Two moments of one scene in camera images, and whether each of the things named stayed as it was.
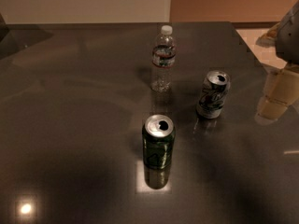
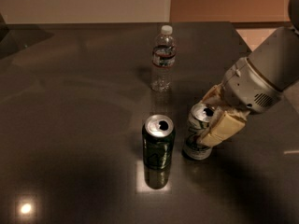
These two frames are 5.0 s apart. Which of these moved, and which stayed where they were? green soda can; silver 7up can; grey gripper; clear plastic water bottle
Moved: grey gripper; silver 7up can
Stayed: green soda can; clear plastic water bottle
